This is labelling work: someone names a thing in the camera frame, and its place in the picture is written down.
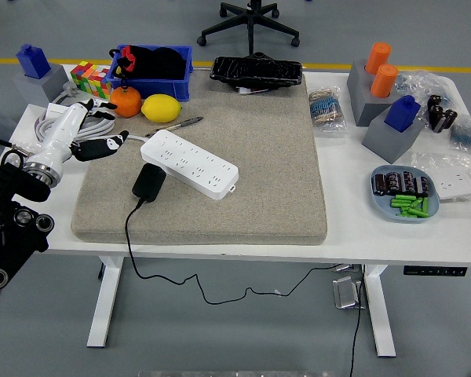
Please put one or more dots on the black plastic tray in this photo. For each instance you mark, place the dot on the black plastic tray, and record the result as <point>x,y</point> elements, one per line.
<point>255,71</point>

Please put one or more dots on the white table leg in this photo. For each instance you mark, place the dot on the white table leg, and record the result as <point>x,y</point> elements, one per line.
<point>378,310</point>
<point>106,298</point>

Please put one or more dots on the black pen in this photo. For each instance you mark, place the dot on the black pen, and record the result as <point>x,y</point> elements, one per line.
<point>180,124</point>

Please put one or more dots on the white wall socket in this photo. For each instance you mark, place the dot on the white wall socket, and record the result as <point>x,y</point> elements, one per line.
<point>457,184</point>

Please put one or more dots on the dark capacitor with print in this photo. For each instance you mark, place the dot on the dark capacitor with print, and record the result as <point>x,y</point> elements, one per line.
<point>379,184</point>
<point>407,182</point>
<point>393,183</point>
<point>422,185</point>

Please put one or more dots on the silver metal pedal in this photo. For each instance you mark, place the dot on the silver metal pedal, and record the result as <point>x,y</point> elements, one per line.
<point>347,292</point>

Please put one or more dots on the black table control panel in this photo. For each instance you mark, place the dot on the black table control panel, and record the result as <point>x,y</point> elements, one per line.
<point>435,271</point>

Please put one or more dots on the clear socket bag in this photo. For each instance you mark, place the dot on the clear socket bag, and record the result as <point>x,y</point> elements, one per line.
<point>435,161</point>

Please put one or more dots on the blue bottle-shaped block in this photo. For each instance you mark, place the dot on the blue bottle-shaped block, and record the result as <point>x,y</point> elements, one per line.
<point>402,113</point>
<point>33,62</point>

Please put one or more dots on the small white box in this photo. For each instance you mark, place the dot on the small white box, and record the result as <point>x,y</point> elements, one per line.
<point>55,110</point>

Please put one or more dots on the orange fruit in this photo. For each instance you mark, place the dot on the orange fruit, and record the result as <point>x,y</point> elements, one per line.
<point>126,103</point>

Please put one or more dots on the orange cylinder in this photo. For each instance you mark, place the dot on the orange cylinder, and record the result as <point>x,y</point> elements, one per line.
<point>384,80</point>
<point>378,57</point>

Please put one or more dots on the grey-brown mat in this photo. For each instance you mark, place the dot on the grey-brown mat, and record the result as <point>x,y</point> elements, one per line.
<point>239,188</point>

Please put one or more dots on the bag of blue resistors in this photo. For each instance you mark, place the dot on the bag of blue resistors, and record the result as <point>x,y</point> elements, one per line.
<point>469,133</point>

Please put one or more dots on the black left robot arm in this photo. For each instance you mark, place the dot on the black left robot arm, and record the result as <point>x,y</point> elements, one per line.
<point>12,231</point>

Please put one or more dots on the yellow lemon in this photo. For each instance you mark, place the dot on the yellow lemon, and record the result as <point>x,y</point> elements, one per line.
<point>161,108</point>

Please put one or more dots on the black office chair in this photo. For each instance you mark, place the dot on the black office chair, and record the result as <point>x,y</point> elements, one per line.
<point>252,23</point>

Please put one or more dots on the colourful cube puzzle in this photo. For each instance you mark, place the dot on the colourful cube puzzle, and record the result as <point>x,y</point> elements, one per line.
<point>88,78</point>

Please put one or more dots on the blue plastic bin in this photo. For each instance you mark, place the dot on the blue plastic bin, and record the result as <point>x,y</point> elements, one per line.
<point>157,87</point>

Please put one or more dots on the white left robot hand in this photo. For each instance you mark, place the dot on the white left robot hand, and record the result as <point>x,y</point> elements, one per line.
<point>60,131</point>

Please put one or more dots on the white paper label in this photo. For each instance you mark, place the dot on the white paper label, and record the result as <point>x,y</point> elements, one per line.
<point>251,90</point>

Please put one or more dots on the clear plastic bag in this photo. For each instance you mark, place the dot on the clear plastic bag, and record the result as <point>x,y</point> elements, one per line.
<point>420,84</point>

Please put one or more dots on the grey two-hole block holder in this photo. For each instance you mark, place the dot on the grey two-hole block holder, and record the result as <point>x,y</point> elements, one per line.
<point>359,94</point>

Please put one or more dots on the blue-grey plate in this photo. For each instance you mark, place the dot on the blue-grey plate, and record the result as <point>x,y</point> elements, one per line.
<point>382,206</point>

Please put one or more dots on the green cylinder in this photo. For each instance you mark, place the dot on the green cylinder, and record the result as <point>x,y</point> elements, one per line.
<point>425,206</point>
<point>416,212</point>
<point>401,203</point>
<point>403,197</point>
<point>417,204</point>
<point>403,214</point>

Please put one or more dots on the white power strip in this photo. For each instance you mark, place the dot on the white power strip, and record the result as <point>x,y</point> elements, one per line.
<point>192,165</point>

